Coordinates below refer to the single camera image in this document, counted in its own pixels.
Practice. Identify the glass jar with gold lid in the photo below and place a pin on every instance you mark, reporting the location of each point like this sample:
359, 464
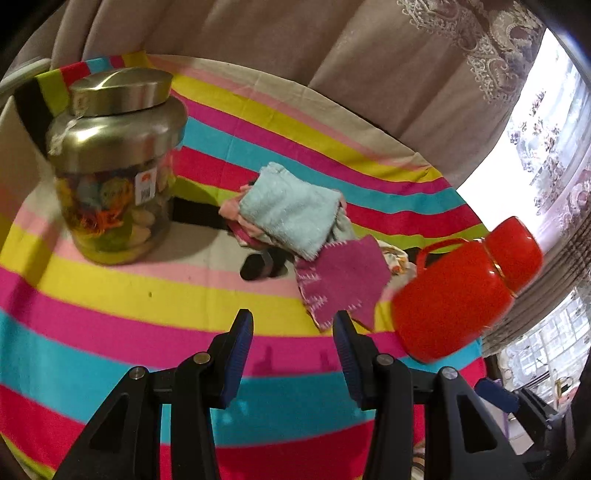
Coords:
111, 152

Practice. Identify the red thermos jug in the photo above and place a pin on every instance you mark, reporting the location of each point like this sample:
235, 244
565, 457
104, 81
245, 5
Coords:
463, 287

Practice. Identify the colourful striped table cloth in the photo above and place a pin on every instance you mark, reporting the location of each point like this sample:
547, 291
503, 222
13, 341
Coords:
70, 329

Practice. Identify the white lace sheer curtain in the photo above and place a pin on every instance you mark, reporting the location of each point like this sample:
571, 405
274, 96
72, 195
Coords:
545, 146

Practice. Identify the magenta knitted cloth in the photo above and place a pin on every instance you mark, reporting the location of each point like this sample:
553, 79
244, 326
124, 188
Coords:
349, 276

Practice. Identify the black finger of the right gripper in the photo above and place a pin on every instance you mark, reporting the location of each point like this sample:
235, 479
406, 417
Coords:
530, 410

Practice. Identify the light blue towel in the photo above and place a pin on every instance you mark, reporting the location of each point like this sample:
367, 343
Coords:
300, 216

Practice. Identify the white patterned fabric pouch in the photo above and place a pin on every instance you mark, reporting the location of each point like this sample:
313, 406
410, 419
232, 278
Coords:
398, 261

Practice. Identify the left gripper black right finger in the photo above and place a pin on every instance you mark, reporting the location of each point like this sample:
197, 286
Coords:
463, 441

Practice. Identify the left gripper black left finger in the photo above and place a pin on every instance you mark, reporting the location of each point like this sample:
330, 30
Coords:
122, 438

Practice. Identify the pink plush cloth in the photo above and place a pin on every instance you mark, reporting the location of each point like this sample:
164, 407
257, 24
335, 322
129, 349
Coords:
247, 234

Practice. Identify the beige curtain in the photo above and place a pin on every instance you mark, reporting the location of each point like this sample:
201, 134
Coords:
443, 77

